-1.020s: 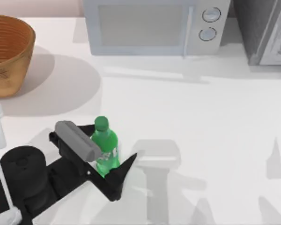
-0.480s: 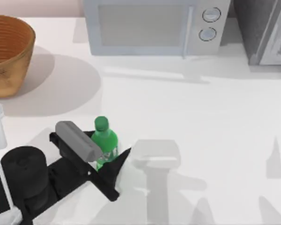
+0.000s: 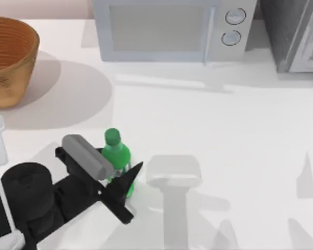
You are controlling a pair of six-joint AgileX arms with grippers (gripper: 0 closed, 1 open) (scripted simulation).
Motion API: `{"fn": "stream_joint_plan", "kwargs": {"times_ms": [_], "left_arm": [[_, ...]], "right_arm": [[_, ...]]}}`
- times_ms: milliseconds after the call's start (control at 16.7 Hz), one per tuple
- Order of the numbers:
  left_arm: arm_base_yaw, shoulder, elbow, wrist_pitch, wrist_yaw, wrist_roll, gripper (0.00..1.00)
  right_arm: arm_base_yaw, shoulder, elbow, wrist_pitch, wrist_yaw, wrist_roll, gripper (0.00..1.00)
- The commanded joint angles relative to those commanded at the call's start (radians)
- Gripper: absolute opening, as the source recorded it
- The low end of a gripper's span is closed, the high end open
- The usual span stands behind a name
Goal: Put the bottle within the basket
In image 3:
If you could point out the green bottle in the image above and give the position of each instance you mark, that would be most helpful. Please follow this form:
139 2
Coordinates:
117 153

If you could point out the pale grey rounded box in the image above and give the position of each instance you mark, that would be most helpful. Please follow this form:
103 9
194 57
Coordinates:
87 156

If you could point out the brown woven basket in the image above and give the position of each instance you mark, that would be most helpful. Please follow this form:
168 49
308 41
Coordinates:
7 62

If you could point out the microwave oven door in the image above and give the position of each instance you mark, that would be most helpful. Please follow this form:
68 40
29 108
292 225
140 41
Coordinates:
156 28

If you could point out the pale microwave oven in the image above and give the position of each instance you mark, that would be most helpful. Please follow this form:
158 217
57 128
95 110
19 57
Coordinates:
172 28

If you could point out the round microwave knob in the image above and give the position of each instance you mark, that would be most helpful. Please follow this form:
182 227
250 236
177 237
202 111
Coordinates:
235 16
231 38

